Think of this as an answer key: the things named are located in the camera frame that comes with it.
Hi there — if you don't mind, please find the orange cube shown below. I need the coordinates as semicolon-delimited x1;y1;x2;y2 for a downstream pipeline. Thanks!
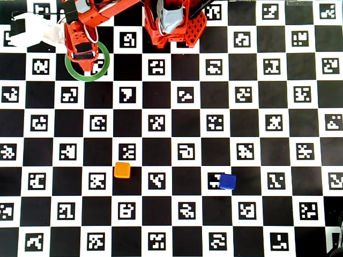
114;162;131;179

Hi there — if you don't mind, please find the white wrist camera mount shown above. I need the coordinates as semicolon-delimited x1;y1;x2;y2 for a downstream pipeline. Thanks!
10;11;66;48

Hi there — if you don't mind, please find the green ring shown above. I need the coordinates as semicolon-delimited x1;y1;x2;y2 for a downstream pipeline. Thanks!
64;40;111;82

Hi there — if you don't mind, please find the black cable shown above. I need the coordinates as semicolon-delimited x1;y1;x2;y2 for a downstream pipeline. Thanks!
189;0;215;19

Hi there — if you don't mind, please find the blue cube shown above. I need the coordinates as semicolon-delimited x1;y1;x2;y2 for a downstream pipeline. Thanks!
219;173;237;191

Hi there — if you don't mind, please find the black white marker board mat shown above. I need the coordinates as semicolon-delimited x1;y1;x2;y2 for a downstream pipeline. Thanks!
0;0;343;257

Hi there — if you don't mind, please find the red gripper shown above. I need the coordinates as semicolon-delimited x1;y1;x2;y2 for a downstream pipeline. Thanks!
65;20;99;73

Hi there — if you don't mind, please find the grey duct tape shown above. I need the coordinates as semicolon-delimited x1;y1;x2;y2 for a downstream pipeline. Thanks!
158;0;185;34

